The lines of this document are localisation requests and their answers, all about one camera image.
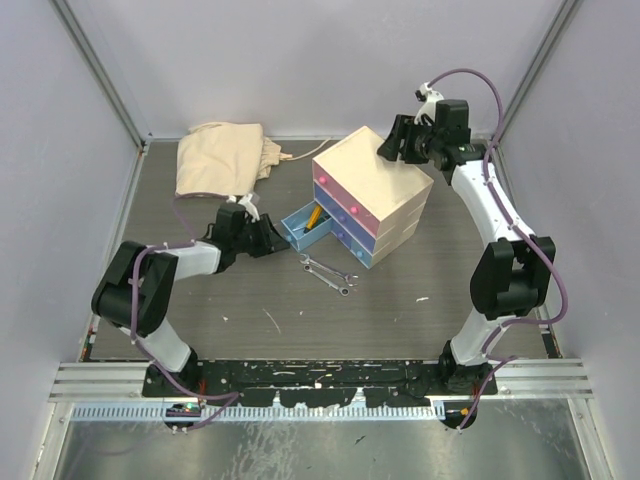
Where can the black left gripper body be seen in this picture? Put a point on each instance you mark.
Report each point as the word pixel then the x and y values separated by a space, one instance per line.
pixel 255 238

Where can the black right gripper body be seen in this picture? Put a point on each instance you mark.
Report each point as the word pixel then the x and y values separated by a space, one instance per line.
pixel 418 143

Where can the orange handle screwdriver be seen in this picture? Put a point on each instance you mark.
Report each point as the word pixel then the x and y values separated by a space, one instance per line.
pixel 313 219

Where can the pastel mini drawer chest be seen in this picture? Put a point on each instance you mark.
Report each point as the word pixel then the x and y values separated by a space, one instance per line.
pixel 369 204

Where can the silver ratchet wrench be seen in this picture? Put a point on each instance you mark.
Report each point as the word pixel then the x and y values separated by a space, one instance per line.
pixel 344 291

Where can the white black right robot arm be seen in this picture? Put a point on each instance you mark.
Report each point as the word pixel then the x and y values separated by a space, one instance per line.
pixel 512 276

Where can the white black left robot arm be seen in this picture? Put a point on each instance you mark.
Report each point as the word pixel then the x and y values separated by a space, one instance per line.
pixel 134 293

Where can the silver combination wrench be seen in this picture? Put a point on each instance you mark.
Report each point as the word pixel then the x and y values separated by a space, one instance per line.
pixel 349 279

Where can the beige folded cloth bag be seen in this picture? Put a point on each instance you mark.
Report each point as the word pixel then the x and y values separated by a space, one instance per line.
pixel 227 159

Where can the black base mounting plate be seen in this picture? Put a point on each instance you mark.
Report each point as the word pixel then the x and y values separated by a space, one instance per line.
pixel 314 384

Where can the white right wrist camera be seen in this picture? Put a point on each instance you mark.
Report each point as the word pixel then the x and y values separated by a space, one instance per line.
pixel 428 97

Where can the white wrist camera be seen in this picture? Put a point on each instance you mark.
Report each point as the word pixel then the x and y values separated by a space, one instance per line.
pixel 249 202
pixel 428 97

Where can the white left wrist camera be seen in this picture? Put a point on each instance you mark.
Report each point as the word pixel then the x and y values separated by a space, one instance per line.
pixel 249 202

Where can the light blue cable duct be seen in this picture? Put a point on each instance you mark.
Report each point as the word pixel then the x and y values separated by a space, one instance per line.
pixel 186 412

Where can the aluminium frame rail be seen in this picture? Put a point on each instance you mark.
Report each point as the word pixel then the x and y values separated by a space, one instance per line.
pixel 98 381

